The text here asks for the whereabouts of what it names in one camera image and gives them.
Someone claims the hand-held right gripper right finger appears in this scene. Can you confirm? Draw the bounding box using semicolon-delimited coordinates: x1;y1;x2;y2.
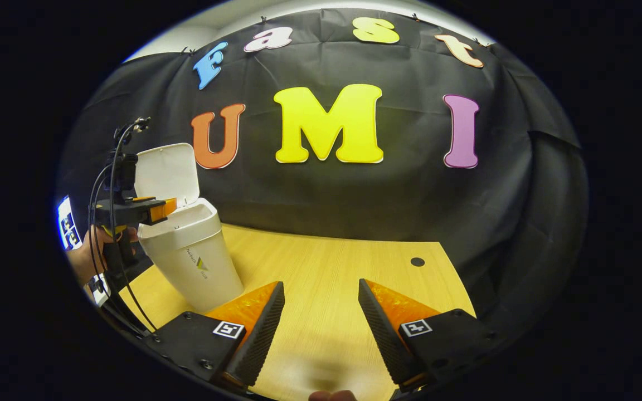
358;278;503;390

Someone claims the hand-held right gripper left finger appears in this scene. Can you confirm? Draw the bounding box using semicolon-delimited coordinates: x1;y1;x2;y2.
151;280;286;390

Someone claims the white desktop garbage bin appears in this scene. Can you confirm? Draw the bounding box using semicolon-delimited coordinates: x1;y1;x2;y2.
134;143;245;312

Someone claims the wooden desktop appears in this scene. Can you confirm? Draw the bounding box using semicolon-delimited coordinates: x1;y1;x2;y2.
118;223;478;401

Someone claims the computer monitor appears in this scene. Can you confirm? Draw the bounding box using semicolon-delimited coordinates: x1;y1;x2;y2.
56;195;83;251

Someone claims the black backdrop cloth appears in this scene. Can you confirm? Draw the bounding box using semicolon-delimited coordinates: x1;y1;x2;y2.
56;7;589;335

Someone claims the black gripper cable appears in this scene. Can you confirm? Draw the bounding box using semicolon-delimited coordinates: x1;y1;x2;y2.
87;167;115;296
108;120;159;334

